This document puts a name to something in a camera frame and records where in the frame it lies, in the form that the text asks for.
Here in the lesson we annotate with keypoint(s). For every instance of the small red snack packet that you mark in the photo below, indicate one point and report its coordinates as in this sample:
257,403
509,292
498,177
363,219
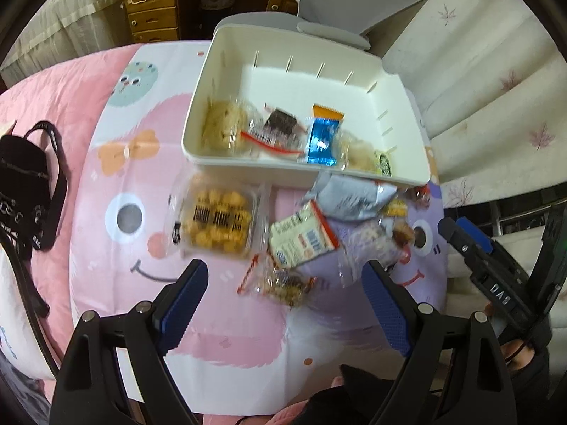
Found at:
420,195

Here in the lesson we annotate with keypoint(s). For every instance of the cartoon printed table cover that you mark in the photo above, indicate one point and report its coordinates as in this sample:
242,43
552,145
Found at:
221,327

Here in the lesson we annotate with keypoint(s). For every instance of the small yellow snack packet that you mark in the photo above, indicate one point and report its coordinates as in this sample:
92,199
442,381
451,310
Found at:
396,208

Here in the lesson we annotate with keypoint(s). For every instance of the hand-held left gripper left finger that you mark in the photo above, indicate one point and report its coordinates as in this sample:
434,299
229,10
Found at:
184,305

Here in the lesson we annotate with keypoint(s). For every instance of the white lace cloth cover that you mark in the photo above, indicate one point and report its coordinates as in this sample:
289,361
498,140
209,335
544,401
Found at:
66,22

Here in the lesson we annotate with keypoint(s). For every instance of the clear tray of puff balls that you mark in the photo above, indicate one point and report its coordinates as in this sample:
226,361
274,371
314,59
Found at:
217,217

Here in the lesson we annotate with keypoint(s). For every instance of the pink bed blanket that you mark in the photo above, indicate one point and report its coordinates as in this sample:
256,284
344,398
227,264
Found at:
66,84

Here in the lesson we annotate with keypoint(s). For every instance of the nut bar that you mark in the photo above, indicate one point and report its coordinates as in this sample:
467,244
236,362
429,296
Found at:
283,285

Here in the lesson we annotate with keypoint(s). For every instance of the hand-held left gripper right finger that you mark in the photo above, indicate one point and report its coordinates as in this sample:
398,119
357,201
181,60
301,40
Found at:
387,310

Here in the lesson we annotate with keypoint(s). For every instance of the person's dark clothing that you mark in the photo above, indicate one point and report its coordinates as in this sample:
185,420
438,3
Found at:
350,398

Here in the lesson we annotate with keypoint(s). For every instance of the dark brownie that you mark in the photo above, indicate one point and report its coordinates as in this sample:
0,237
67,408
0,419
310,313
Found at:
279,126

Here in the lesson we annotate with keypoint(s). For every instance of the white printed pillow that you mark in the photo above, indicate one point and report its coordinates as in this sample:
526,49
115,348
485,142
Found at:
17,318

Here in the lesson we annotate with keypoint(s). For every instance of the white floral curtain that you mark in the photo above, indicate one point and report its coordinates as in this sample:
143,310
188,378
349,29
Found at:
478,53

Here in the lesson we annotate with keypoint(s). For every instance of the clear packet with yellow cake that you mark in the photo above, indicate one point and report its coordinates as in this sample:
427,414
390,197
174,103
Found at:
367,239

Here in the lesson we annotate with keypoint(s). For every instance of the person's right hand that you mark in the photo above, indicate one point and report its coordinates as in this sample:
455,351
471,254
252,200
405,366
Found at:
520,352

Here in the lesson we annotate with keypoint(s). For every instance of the small white cracker packet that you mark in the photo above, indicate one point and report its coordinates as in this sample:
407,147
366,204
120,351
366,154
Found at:
297,239

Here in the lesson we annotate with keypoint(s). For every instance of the green snack packet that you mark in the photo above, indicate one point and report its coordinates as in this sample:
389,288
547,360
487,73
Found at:
384,164

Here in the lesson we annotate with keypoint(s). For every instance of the black shoulder bag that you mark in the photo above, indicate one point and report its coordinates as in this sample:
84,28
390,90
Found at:
22,172

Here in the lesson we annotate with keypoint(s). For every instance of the clear rice cracker packet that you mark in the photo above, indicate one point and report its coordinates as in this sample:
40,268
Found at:
359,155
221,126

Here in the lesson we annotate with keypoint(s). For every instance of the grey white puffed snack bag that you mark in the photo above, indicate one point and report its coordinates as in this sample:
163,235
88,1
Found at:
350,197

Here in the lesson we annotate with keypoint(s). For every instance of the person's pink fleece clothing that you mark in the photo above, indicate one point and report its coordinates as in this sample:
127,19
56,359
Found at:
292,414

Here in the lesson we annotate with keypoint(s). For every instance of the wooden desk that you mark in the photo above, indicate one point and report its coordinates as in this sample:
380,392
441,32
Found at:
150,13

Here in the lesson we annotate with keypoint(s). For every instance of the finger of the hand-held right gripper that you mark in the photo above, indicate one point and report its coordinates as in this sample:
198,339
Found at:
463,248
476,232

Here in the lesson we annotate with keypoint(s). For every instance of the red brown snack packet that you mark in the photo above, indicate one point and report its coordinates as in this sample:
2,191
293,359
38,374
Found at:
402,232

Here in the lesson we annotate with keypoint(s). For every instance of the white plastic storage box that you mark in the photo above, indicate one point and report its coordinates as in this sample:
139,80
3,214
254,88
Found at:
310,84

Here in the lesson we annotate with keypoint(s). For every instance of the long packet with orange end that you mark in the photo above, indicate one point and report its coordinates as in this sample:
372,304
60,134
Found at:
321,139

